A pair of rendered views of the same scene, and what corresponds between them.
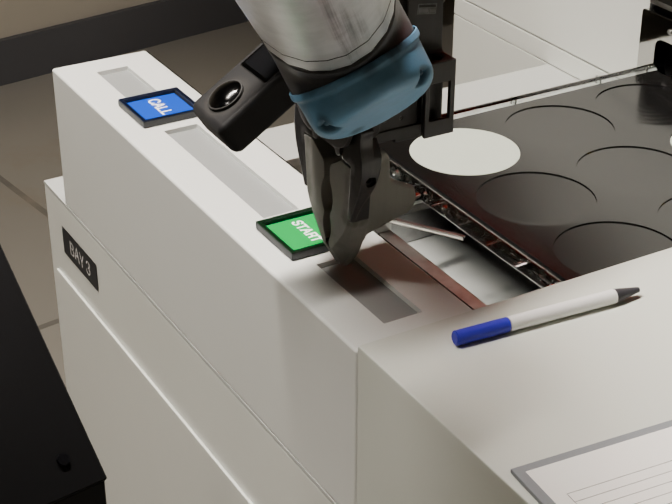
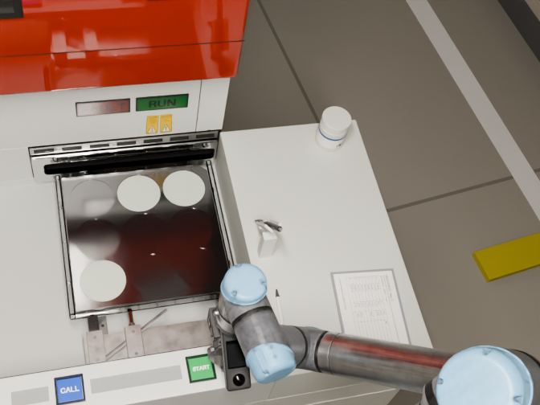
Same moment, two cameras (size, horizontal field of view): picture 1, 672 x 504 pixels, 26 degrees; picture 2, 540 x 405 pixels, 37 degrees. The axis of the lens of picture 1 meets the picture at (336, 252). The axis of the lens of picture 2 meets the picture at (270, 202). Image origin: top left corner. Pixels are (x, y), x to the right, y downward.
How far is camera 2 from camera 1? 1.49 m
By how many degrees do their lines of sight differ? 64
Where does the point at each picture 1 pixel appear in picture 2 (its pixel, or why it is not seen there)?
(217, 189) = (153, 387)
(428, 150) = (96, 292)
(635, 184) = (155, 238)
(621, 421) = (333, 325)
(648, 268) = not seen: hidden behind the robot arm
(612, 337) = (295, 308)
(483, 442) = not seen: hidden behind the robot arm
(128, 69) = (12, 392)
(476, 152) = (106, 276)
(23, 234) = not seen: outside the picture
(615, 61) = (13, 176)
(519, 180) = (135, 272)
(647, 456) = (351, 328)
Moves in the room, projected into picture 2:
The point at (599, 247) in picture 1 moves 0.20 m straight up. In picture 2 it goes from (194, 272) to (201, 227)
